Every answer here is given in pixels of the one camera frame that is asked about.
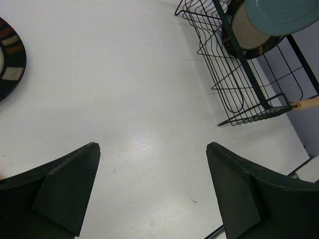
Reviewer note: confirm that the teal plate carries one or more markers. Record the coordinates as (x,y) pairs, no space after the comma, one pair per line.
(282,17)

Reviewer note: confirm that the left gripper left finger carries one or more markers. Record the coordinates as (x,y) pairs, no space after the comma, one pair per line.
(49,201)

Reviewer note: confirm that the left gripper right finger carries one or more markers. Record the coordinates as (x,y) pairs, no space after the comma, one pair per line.
(258,203)

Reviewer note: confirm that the black rimmed plate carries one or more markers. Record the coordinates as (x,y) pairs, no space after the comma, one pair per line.
(13,59)
(252,42)

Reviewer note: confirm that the black wire dish rack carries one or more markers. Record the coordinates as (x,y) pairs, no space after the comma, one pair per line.
(265,87)

